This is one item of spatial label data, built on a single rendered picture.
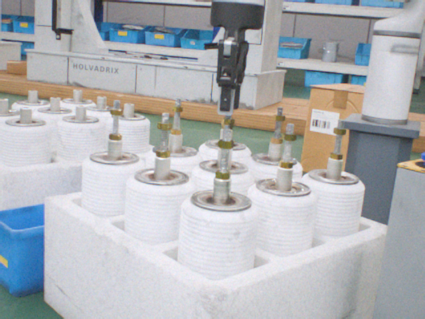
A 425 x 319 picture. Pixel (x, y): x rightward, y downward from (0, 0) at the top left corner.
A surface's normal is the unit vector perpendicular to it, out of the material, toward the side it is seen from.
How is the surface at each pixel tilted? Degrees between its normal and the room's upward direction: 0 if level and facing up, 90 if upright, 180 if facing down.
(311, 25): 90
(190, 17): 90
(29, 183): 90
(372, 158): 90
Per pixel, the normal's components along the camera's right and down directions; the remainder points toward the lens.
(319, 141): -0.61, 0.11
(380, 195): -0.37, 0.18
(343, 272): 0.68, 0.22
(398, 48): -0.17, 0.22
